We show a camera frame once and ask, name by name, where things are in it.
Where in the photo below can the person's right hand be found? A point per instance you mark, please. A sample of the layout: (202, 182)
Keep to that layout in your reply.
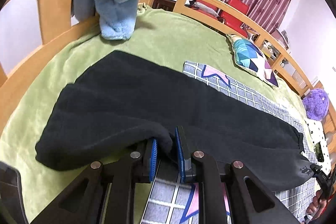
(317, 206)

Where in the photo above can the black pants with white stripe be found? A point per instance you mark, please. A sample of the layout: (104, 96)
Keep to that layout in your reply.
(124, 99)

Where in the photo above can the wooden bed frame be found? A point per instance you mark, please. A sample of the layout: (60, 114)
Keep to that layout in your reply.
(57, 32)

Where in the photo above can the black phone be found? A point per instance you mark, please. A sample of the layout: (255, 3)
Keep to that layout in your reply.
(318, 152)

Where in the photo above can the grey checkered quilt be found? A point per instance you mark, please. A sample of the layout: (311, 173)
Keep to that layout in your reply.
(172, 201)

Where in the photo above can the colourful geometric pillow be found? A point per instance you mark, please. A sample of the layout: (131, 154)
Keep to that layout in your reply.
(250, 58)

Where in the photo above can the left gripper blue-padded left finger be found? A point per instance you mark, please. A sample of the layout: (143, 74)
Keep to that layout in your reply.
(104, 193)

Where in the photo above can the purple plush toy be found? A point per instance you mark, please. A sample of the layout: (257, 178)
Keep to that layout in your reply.
(316, 104)

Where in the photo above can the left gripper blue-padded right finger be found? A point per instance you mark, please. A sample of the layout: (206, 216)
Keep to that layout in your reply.
(228, 193)

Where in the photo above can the white black-dotted cloth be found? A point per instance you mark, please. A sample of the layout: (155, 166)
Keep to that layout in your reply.
(315, 135)

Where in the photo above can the green fleece bed blanket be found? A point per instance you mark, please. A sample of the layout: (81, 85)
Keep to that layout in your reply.
(162, 37)

